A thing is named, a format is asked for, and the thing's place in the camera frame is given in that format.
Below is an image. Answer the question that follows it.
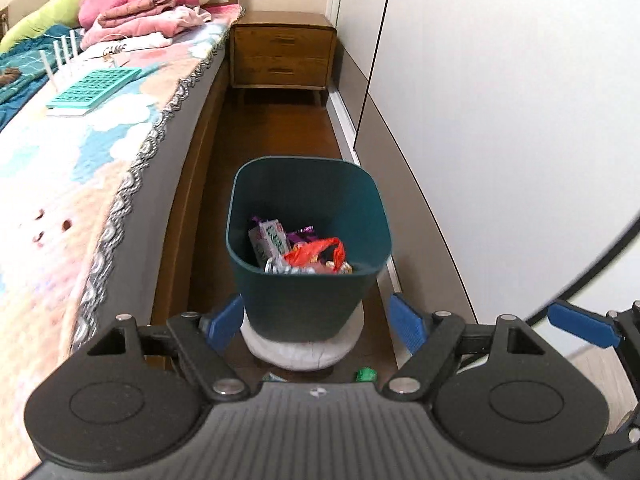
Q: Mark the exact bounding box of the dark teal trash bin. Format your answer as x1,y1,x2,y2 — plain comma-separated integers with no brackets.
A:
226,156,393,341

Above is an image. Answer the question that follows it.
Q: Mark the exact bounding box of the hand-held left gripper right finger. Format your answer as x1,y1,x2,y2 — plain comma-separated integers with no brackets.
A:
381,291,549,403

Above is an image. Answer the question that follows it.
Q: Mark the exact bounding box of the teal blanket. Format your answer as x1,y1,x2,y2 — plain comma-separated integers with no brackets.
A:
0,22,83,131

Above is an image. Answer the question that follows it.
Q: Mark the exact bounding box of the bed with patterned cover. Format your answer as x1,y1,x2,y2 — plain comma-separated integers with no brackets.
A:
0,2,246,461

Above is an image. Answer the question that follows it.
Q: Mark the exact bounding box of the teal grid tray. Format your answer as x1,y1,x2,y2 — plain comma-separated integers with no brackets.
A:
46,66,142,117

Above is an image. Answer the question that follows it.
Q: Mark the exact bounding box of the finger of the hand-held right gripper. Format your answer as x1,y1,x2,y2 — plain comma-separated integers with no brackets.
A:
546,299,640,363
592,407,640,467

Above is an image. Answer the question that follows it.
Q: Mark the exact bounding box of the wooden nightstand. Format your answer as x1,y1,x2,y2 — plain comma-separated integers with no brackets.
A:
229,10,339,107

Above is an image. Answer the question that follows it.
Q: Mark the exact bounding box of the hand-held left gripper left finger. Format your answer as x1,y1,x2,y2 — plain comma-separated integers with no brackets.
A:
87,293,253,403

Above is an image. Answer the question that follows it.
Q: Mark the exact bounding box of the green white packet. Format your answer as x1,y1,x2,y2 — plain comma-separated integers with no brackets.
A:
248,218,292,267

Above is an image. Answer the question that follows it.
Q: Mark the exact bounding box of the white wardrobe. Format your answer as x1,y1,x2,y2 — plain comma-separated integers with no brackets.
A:
325,0,640,326

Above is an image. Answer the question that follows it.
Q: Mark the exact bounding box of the orange plastic bag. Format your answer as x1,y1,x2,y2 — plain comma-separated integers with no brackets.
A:
283,237,353,275

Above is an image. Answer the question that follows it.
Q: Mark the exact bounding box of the wooden bed frame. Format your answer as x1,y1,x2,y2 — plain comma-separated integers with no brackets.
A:
149,60,236,363

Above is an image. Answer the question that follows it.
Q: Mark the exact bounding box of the white round cushion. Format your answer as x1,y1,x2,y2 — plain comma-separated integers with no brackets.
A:
241,305,365,372

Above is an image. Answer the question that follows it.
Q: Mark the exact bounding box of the purple wrapper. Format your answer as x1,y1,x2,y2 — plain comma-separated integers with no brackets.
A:
251,216,319,247

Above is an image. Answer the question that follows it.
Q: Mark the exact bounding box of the green pillow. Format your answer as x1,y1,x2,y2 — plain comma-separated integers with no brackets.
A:
0,0,96,54

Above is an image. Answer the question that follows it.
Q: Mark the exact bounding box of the pink clothes pile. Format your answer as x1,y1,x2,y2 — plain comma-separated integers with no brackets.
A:
77,0,215,53

